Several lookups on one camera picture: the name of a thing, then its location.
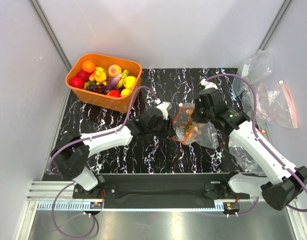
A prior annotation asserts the clear zip bag orange zipper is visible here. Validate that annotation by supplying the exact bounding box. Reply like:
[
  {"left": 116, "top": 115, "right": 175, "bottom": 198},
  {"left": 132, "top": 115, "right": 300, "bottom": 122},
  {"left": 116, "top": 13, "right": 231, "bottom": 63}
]
[{"left": 172, "top": 102, "right": 219, "bottom": 150}]

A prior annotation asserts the yellow lemon large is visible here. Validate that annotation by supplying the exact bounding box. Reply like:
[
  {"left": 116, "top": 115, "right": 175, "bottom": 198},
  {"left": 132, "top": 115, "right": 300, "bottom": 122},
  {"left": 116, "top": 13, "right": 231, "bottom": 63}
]
[{"left": 123, "top": 76, "right": 137, "bottom": 89}]

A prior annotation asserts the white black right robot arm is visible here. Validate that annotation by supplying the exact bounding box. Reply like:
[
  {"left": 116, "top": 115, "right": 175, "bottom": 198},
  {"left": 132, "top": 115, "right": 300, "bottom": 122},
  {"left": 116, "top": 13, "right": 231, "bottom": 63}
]
[{"left": 193, "top": 87, "right": 307, "bottom": 211}]

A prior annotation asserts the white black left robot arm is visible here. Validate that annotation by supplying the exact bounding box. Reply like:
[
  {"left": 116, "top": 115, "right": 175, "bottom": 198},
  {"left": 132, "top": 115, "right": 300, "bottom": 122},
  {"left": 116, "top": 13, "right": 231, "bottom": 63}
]
[{"left": 47, "top": 108, "right": 174, "bottom": 198}]

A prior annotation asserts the clear blue zip bag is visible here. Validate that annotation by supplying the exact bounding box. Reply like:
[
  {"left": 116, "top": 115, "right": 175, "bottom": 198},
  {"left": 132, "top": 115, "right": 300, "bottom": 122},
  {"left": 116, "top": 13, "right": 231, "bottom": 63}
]
[{"left": 232, "top": 48, "right": 274, "bottom": 96}]

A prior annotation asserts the filled zip bag red zipper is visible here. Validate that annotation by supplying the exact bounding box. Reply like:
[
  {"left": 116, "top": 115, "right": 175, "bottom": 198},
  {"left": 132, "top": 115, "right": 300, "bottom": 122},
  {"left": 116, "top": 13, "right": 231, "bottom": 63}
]
[{"left": 255, "top": 80, "right": 298, "bottom": 129}]

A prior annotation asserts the yellow lemon small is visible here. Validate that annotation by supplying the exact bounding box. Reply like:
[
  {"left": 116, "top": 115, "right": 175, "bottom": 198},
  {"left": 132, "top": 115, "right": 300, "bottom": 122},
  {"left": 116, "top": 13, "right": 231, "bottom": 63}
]
[{"left": 120, "top": 88, "right": 132, "bottom": 97}]

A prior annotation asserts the green yellow banana bunch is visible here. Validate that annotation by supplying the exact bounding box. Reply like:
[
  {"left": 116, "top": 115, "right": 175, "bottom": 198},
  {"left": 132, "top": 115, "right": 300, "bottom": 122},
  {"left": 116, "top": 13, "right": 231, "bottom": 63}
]
[{"left": 116, "top": 69, "right": 129, "bottom": 88}]

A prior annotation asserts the purple eggplant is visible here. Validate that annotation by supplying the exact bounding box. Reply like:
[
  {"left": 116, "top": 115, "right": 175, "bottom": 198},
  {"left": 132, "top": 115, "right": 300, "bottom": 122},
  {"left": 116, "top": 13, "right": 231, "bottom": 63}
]
[{"left": 104, "top": 74, "right": 122, "bottom": 94}]

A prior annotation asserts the orange plastic fruit basket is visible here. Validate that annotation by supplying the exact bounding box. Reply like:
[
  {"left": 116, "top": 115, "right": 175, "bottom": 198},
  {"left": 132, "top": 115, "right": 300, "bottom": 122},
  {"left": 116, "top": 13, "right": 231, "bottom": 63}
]
[{"left": 65, "top": 53, "right": 142, "bottom": 113}]

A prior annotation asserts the dark purple grape bunch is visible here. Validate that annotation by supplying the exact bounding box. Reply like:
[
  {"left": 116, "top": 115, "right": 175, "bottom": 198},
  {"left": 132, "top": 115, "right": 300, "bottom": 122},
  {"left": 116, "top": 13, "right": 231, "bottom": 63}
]
[{"left": 85, "top": 83, "right": 106, "bottom": 94}]

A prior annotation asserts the pink peach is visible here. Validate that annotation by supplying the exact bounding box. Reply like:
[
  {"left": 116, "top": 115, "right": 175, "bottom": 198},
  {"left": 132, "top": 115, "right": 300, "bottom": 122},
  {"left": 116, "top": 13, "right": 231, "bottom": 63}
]
[{"left": 108, "top": 64, "right": 123, "bottom": 78}]

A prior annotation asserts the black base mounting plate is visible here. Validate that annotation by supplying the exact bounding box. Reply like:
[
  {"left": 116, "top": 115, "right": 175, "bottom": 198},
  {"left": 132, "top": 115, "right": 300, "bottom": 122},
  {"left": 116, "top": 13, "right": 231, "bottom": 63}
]
[{"left": 73, "top": 173, "right": 237, "bottom": 200}]

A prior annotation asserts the dark red apple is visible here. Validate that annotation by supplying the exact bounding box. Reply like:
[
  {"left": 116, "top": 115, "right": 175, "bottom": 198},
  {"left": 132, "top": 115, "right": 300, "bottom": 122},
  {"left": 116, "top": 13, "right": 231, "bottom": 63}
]
[{"left": 76, "top": 70, "right": 91, "bottom": 82}]

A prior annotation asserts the orange fruit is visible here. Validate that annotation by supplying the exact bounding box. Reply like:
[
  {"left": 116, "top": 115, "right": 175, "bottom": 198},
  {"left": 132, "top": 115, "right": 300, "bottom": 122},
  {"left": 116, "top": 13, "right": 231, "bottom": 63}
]
[{"left": 81, "top": 60, "right": 96, "bottom": 73}]

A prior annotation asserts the bright red apple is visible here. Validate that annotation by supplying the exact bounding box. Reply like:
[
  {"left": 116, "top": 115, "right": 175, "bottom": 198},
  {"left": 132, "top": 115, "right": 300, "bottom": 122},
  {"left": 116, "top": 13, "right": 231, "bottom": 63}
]
[{"left": 69, "top": 76, "right": 85, "bottom": 89}]

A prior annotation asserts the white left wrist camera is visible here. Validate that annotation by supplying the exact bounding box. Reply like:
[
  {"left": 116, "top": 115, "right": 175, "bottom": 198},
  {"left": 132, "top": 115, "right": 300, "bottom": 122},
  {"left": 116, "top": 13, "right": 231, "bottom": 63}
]
[{"left": 156, "top": 101, "right": 172, "bottom": 120}]

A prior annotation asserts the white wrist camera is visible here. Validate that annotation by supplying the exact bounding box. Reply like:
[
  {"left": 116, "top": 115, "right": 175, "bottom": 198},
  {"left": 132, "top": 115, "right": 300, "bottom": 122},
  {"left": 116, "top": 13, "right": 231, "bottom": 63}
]
[
  {"left": 156, "top": 101, "right": 172, "bottom": 120},
  {"left": 199, "top": 79, "right": 218, "bottom": 90}
]

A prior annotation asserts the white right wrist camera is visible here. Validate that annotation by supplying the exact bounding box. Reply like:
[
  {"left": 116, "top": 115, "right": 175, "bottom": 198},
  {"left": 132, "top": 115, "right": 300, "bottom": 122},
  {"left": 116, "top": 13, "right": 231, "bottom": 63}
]
[{"left": 199, "top": 79, "right": 218, "bottom": 90}]

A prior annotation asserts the aluminium rail frame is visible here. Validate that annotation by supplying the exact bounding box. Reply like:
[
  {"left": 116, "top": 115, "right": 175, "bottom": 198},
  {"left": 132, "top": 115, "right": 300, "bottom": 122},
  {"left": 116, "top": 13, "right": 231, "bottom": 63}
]
[{"left": 17, "top": 181, "right": 307, "bottom": 240}]

